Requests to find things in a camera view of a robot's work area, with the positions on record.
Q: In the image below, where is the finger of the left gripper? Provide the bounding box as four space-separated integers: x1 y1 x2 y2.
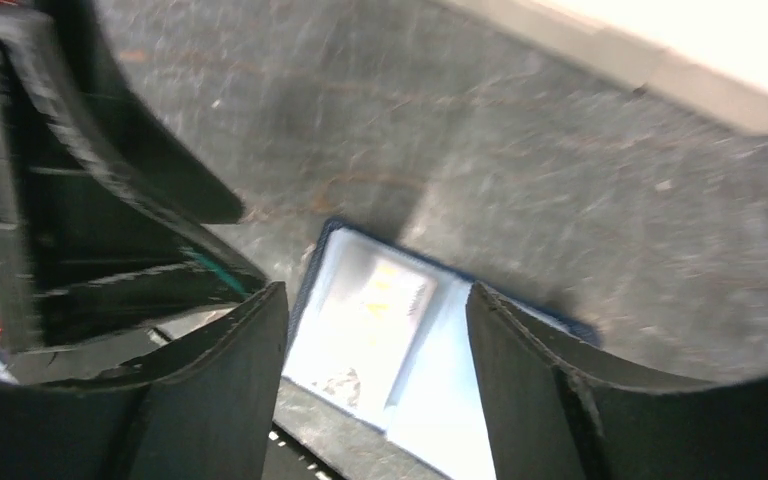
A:
0 26 266 352
46 0 245 224

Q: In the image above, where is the white credit card gold chip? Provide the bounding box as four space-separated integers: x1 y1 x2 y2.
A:
302 255 437 415

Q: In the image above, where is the white plastic tray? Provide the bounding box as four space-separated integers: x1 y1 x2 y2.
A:
448 1 768 136

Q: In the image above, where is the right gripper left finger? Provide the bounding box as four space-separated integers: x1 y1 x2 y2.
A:
0 282 288 479

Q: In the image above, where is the blue card holder wallet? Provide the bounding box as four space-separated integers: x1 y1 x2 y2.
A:
281 217 604 480

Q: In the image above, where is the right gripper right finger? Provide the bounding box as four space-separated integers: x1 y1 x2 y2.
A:
466 284 768 479

